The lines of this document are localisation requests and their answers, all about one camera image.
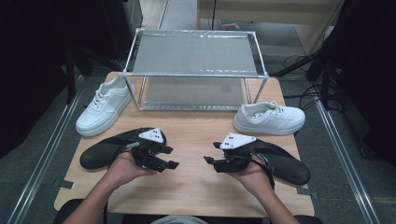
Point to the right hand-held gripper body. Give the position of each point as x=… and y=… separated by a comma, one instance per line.
x=236, y=141

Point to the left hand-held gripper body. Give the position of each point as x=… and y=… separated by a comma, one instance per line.
x=151, y=136

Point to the white sneaker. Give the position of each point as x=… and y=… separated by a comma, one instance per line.
x=271, y=119
x=104, y=109

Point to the black slipper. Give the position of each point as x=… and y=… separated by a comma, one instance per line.
x=99, y=154
x=288, y=168

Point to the metal shoe rack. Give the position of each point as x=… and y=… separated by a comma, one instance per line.
x=193, y=54

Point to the person's left hand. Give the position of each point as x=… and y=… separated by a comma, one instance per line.
x=124, y=169

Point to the person's right hand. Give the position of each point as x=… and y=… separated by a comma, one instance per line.
x=255, y=180

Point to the grey tape piece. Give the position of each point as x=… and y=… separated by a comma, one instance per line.
x=64, y=184
x=306, y=192

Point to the black stand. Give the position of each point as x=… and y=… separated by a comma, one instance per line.
x=70, y=77
x=325, y=81

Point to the beige wooden cabinet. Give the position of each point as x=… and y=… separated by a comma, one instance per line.
x=267, y=11

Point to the aluminium floor rail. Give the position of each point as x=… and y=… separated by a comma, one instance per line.
x=345, y=165
x=43, y=161

